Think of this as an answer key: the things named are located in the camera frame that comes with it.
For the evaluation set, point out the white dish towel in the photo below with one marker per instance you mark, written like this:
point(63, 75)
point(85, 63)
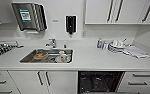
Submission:
point(137, 52)

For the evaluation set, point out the white under-sink cabinet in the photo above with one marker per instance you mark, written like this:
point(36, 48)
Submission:
point(57, 83)

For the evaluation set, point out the white cup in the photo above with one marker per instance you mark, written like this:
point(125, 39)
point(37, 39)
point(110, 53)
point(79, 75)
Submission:
point(62, 57)

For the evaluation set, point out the small wall label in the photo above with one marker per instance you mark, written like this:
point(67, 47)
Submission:
point(55, 21)

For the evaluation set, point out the white wall cabinet three doors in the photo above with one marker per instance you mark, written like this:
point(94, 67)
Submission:
point(97, 11)

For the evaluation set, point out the orange bowl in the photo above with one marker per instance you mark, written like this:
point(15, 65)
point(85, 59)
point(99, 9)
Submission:
point(40, 56)

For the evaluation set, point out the black soap dispenser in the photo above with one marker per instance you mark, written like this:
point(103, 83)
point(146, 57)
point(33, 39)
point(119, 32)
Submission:
point(70, 25)

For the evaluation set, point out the white wall outlet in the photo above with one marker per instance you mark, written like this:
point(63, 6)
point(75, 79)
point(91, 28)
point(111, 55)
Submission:
point(84, 34)

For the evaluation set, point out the steel paper towel dispenser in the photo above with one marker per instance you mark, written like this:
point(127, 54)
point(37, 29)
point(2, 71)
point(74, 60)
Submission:
point(29, 16)

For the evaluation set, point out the chrome faucet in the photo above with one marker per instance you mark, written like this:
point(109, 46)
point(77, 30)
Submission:
point(52, 44)

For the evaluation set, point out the stainless steel dishwasher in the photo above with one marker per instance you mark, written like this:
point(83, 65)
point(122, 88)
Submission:
point(101, 82)

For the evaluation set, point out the blue dish soap bottle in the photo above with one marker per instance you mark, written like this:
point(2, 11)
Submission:
point(99, 43)

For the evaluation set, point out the steel kitchen sink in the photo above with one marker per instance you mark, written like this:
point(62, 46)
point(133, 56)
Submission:
point(27, 59)

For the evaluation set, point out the small white bottle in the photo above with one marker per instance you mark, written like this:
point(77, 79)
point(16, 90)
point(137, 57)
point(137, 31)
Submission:
point(105, 45)

